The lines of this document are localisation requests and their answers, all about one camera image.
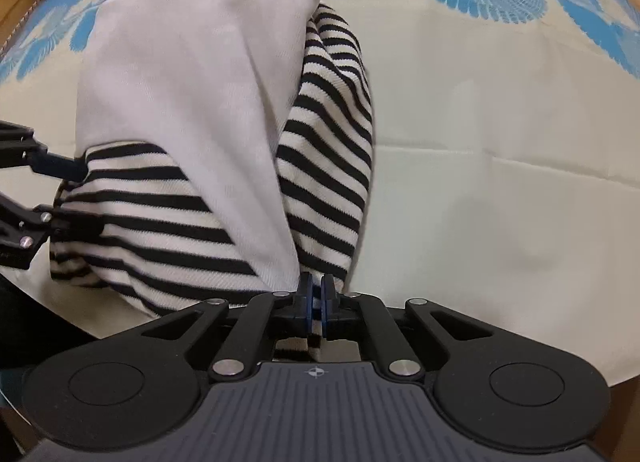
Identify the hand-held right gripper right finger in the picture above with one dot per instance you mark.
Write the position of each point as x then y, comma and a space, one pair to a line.
327, 307

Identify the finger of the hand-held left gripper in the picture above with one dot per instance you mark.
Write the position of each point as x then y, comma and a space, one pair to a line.
75, 226
60, 167

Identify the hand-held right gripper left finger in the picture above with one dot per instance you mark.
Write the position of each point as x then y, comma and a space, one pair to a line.
306, 307

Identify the black and white striped garment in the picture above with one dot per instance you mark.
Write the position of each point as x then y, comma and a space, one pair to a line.
325, 142

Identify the blue and cream printed blanket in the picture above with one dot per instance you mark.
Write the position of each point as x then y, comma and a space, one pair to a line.
500, 192

